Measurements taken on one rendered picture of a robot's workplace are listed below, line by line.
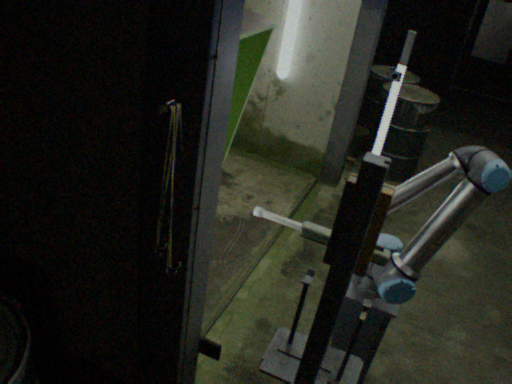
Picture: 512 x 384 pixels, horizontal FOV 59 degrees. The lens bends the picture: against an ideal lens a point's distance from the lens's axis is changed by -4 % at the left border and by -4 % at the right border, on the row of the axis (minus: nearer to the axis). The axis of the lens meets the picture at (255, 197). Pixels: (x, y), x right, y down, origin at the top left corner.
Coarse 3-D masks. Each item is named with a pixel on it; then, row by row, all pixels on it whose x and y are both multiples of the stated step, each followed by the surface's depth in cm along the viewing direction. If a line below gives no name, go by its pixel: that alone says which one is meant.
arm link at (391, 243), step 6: (384, 234) 215; (378, 240) 209; (384, 240) 210; (390, 240) 211; (396, 240) 212; (384, 246) 206; (390, 246) 206; (396, 246) 207; (402, 246) 208; (396, 252) 206; (372, 264) 207; (372, 276) 213
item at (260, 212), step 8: (256, 208) 164; (264, 216) 163; (272, 216) 162; (280, 216) 162; (288, 224) 161; (296, 224) 160; (304, 224) 159; (312, 224) 159; (304, 232) 158; (312, 232) 157; (320, 232) 156; (328, 232) 156; (312, 240) 158; (320, 240) 157; (328, 240) 155; (376, 248) 151; (384, 248) 151; (376, 256) 150; (384, 256) 149; (384, 264) 150
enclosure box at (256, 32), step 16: (256, 16) 231; (256, 32) 214; (272, 32) 237; (240, 48) 248; (256, 48) 245; (240, 64) 252; (256, 64) 249; (240, 80) 256; (240, 96) 261; (240, 112) 265; (224, 160) 282
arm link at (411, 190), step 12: (456, 156) 183; (468, 156) 180; (432, 168) 188; (444, 168) 185; (456, 168) 184; (408, 180) 192; (420, 180) 188; (432, 180) 186; (444, 180) 186; (396, 192) 191; (408, 192) 189; (420, 192) 189; (396, 204) 191
